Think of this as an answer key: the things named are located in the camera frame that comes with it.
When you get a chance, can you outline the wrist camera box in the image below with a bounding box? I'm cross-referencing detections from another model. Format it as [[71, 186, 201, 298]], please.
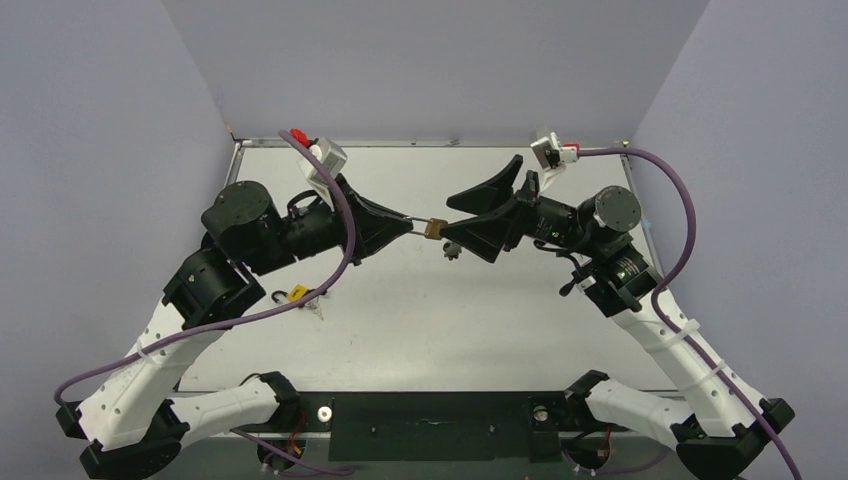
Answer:
[[530, 128, 580, 193], [297, 137, 348, 210]]

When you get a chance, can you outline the yellow padlock key bunch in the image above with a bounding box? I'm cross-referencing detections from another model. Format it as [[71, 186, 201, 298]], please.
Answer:
[[303, 296, 324, 321]]

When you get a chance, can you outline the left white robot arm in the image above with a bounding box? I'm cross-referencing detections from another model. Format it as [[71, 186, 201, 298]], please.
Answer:
[[56, 179, 413, 479]]

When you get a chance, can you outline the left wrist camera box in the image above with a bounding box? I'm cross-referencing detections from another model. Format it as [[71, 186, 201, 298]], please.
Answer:
[[297, 137, 348, 210]]

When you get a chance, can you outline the yellow padlock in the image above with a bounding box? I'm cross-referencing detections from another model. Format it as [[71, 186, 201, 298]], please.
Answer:
[[271, 284, 312, 305]]

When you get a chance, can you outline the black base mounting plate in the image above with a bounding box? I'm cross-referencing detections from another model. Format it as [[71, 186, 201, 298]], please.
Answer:
[[231, 390, 631, 464]]

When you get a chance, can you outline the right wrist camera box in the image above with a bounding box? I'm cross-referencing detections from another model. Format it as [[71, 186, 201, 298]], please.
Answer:
[[530, 128, 580, 193]]

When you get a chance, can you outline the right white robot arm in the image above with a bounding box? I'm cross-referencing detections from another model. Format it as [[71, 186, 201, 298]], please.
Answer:
[[440, 156, 794, 479]]

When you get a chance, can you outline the brass padlock key bunch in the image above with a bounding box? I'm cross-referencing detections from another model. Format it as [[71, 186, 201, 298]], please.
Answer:
[[442, 241, 462, 261]]

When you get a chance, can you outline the brass padlock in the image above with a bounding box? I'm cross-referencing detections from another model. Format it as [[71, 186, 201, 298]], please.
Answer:
[[405, 216, 449, 240]]

